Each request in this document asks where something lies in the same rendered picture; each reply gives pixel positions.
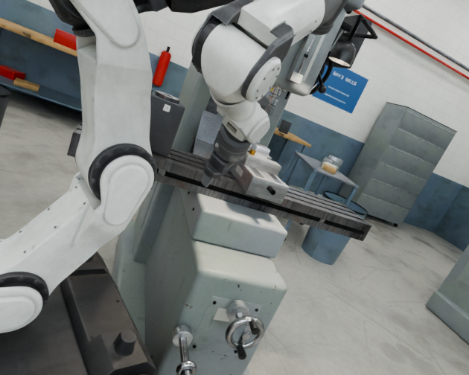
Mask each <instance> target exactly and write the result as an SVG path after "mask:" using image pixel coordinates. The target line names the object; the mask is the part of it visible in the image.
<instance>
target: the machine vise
mask: <svg viewBox="0 0 469 375"><path fill-rule="evenodd" d="M230 172H231V173H232V175H233V176H234V177H235V178H236V180H237V182H238V183H239V184H240V186H241V187H242V188H243V190H244V191H245V193H247V194H249V195H252V196H256V197H259V198H262V199H266V200H269V201H272V202H277V203H279V204H282V202H283V201H284V197H285V196H286V194H287V191H288V190H289V187H288V186H287V185H286V184H285V183H284V182H283V181H281V180H280V179H279V178H278V177H277V176H276V175H273V174H271V173H268V172H264V171H262V170H258V169H256V168H254V167H250V166H247V165H245V164H243V162H242V161H241V160H240V161H239V162H238V163H237V164H236V165H235V166H234V167H233V168H232V169H230ZM268 186H271V187H272V188H273V189H274V190H275V195H272V194H271V193H270V192H269V191H268V190H267V187H268Z"/></svg>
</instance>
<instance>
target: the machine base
mask: <svg viewBox="0 0 469 375"><path fill-rule="evenodd" d="M134 237H135V222H133V221H130V222H129V224H128V225H127V227H126V228H125V230H124V231H122V232H121V233H120V235H119V238H118V242H117V246H116V251H115V260H114V265H113V270H112V279H113V280H114V283H115V285H116V287H117V289H118V291H119V293H120V295H121V297H122V299H123V301H124V303H125V305H126V307H127V310H128V312H129V314H130V316H131V318H132V320H133V322H134V324H135V326H136V328H137V330H138V332H139V334H140V336H141V339H142V341H143V342H144V345H145V265H146V264H144V263H137V262H135V261H133V249H134ZM243 375H250V373H249V369H248V367H247V368H246V370H245V372H244V374H243Z"/></svg>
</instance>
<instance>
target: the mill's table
mask: <svg viewBox="0 0 469 375"><path fill-rule="evenodd" d="M82 127H83V122H82V123H81V124H80V125H79V126H78V127H77V128H76V130H75V131H73V134H72V137H71V142H70V145H69V149H68V153H67V156H72V157H74V152H75V149H76V146H77V143H78V141H79V140H80V135H81V132H82ZM152 156H153V159H154V161H155V163H156V168H157V176H156V181H157V182H161V183H165V184H167V185H172V186H175V187H178V188H182V189H185V190H189V191H193V192H195V193H200V194H202V195H206V196H210V197H213V198H215V199H220V200H223V201H226V202H230V203H234V204H236V205H241V206H243V207H247V208H251V209H254V210H256V211H261V212H264V213H267V214H272V215H274V216H277V217H282V218H285V219H289V220H292V221H295V222H300V223H302V224H305V225H310V226H313V227H315V228H320V229H323V230H326V231H330V232H333V233H336V234H341V235H343V236H346V237H350V238H354V239H356V240H361V241H364V239H365V237H366V235H367V233H368V232H369V230H370V228H371V225H370V224H368V223H367V222H366V221H363V220H364V219H363V218H361V217H360V216H359V215H356V213H354V212H353V211H352V210H351V209H349V207H347V206H346V205H345V204H342V203H340V202H336V201H333V200H331V199H327V198H325V197H322V196H318V195H316V194H313V193H309V192H307V191H304V190H299V189H297V188H294V187H290V186H288V187H289V190H288V191H287V194H286V196H285V197H284V201H283V202H282V204H279V203H277V202H272V201H269V200H266V199H262V198H259V197H256V196H252V195H249V194H247V193H245V191H244V190H243V188H242V187H241V186H240V184H239V183H238V182H237V180H236V178H235V177H234V176H233V175H232V173H231V172H230V170H229V171H228V172H227V173H225V174H224V175H223V176H221V177H220V178H219V179H213V181H212V182H211V183H210V185H209V186H208V187H205V186H204V185H203V184H202V178H203V174H204V170H205V163H206V162H207V161H208V159H207V158H203V157H201V156H197V155H194V154H192V153H188V152H185V151H183V150H179V149H177V148H174V147H171V149H170V153H169V156H168V157H166V156H162V155H159V154H156V153H152Z"/></svg>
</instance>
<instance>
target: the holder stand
mask: <svg viewBox="0 0 469 375"><path fill-rule="evenodd" d="M184 111H185V107H184V106H183V105H182V104H181V103H180V99H178V98H176V97H174V96H172V95H169V94H166V93H164V92H160V91H156V93H155V92H153V90H152V89H151V96H150V148H151V152H152V153H156V154H159V155H162V156H166V157H168V156H169V153H170V149H171V147H172V145H173V141H174V138H175V136H176V133H177V130H178V128H179V125H180V122H181V120H182V116H183V114H184Z"/></svg>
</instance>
